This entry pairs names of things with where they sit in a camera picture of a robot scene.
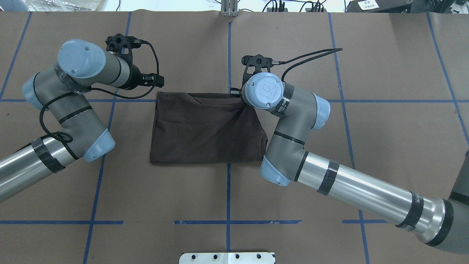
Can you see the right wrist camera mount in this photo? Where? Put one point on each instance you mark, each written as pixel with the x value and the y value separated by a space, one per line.
pixel 259 62

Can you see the white pedestal column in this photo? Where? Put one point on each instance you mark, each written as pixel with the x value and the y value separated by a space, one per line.
pixel 228 258

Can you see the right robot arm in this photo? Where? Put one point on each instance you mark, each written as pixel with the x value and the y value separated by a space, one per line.
pixel 437 222

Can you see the brown t-shirt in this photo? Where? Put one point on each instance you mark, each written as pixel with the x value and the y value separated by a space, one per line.
pixel 205 128

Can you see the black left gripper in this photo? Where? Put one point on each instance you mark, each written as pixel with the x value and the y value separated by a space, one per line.
pixel 136 77

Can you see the aluminium frame post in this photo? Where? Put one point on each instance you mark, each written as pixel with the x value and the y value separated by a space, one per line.
pixel 229 8

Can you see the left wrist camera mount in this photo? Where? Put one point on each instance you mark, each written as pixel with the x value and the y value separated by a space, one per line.
pixel 122 46

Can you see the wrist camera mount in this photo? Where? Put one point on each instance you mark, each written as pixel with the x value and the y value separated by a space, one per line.
pixel 122 46
pixel 259 62

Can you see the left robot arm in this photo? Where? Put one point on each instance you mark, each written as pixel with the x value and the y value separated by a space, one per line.
pixel 72 128

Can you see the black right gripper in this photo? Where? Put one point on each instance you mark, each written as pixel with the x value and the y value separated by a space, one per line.
pixel 235 92

